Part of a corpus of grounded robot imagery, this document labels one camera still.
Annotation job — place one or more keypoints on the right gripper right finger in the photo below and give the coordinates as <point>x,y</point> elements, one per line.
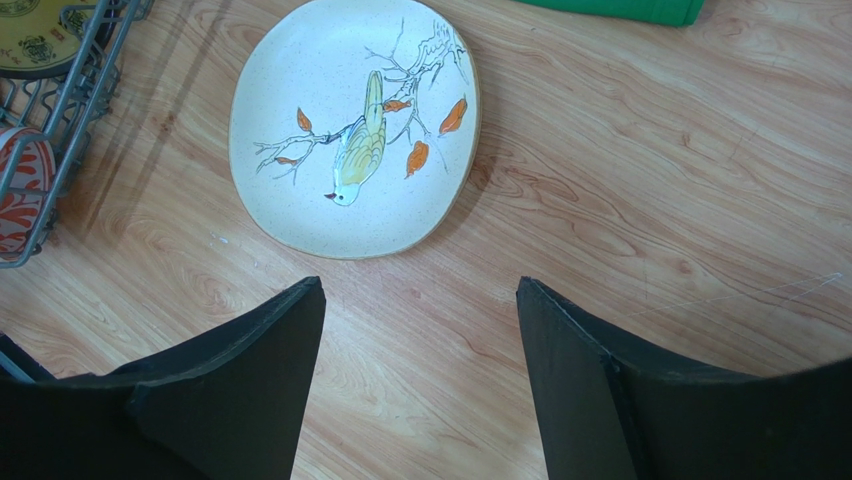
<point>612,405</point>

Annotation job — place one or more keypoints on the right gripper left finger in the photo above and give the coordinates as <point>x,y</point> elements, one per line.
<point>226,404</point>

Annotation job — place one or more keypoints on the cream bird plate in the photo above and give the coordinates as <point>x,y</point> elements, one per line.
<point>353,127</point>

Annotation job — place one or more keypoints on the yellow patterned small plate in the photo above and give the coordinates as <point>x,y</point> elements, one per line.
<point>41,38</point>

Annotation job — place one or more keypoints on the white orange patterned bowl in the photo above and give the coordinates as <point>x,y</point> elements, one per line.
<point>24,200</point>

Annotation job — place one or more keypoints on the green cloth on table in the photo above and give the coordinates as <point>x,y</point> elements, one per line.
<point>674,13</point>

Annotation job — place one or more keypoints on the grey wire dish rack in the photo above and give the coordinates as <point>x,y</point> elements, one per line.
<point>62,110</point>

